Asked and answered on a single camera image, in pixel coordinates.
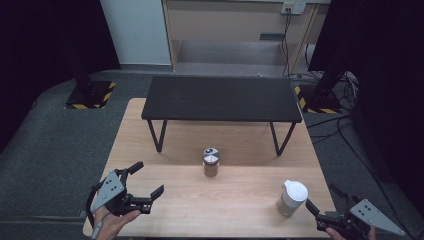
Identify person's right hand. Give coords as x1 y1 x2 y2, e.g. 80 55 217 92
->
324 226 378 240

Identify grey wrist strap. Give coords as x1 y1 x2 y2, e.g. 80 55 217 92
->
90 213 113 240

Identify person's left hand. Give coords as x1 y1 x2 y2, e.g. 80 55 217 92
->
93 206 142 240

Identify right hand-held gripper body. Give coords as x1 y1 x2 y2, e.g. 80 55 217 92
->
314 198 406 240

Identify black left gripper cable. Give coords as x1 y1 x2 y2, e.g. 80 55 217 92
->
85 181 103 229

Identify white wall power outlet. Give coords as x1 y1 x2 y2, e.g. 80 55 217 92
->
280 1 306 16

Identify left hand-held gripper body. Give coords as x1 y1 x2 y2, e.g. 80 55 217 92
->
91 168 153 217

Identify black metal-leg shelf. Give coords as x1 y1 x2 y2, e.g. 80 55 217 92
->
141 75 303 157

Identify tangled floor cable bundle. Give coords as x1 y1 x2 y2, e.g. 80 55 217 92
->
328 70 362 113

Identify black outlet cables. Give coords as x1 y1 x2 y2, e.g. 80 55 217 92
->
280 11 294 78

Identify grey lid spice jar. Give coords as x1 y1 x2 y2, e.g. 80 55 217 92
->
202 147 221 178

